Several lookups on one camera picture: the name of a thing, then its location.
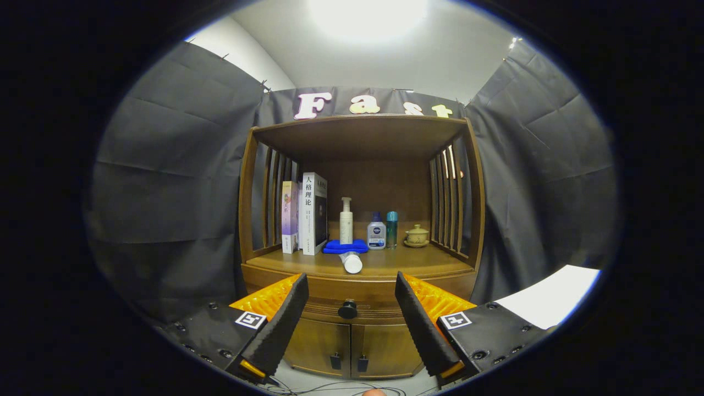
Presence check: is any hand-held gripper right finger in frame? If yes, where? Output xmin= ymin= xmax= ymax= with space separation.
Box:
xmin=394 ymin=271 xmax=553 ymax=387

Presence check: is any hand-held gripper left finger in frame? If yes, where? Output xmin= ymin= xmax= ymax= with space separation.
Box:
xmin=159 ymin=272 xmax=310 ymax=386

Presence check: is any white tube green end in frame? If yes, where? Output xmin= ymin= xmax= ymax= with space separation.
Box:
xmin=339 ymin=251 xmax=364 ymax=274

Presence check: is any wooden cabinet door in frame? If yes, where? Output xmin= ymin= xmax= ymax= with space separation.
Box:
xmin=351 ymin=322 xmax=424 ymax=380
xmin=283 ymin=319 xmax=351 ymax=379

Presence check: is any wooden countertop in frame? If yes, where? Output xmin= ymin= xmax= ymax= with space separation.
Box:
xmin=245 ymin=244 xmax=475 ymax=278

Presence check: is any white side cabinet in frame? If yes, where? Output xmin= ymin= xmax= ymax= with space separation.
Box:
xmin=495 ymin=265 xmax=601 ymax=331

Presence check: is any brown wooden cabinet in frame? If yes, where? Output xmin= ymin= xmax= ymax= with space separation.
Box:
xmin=238 ymin=114 xmax=486 ymax=380

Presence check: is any blue folded cloth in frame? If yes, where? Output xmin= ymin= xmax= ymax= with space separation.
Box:
xmin=322 ymin=239 xmax=369 ymax=255

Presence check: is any white bottle blue pump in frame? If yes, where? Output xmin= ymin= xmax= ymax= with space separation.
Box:
xmin=367 ymin=212 xmax=386 ymax=250

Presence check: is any pink purple book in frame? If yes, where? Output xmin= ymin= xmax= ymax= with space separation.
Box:
xmin=281 ymin=181 xmax=299 ymax=254

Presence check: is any thick white book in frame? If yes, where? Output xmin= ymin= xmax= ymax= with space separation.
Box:
xmin=301 ymin=172 xmax=328 ymax=256

